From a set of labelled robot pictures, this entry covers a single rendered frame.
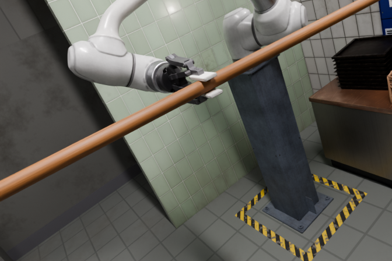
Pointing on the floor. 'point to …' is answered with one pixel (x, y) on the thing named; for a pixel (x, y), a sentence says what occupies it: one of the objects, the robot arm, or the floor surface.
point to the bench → (356, 130)
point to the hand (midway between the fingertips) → (205, 84)
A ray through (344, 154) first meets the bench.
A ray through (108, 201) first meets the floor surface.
